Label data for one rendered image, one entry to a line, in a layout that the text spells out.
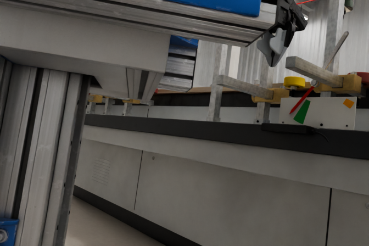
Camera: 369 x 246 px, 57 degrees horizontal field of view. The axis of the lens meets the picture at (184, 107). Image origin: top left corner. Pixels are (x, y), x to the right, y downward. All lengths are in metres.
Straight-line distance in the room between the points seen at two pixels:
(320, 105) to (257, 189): 0.55
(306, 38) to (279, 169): 9.12
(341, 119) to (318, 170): 0.18
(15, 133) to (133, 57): 0.21
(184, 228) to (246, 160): 0.69
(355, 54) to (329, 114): 8.27
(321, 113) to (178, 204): 1.05
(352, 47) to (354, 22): 0.65
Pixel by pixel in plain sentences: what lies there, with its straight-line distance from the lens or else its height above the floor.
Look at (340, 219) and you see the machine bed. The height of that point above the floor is 0.40.
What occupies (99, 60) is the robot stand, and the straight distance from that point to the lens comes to 0.39.
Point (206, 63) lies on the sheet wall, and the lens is 11.11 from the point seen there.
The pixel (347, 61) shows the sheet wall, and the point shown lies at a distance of 9.46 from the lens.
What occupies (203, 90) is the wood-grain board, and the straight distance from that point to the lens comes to 1.80.
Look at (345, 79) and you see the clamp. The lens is 1.15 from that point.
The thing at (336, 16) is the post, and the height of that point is 1.07.
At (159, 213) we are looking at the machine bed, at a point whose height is 0.16.
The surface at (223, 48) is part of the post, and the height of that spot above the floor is 1.03.
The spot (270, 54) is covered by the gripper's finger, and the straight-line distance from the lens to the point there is 0.88.
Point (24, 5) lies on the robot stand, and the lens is 0.40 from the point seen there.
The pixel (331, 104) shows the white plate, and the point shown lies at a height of 0.78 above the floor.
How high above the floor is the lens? 0.61
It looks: 5 degrees up
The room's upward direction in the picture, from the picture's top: 8 degrees clockwise
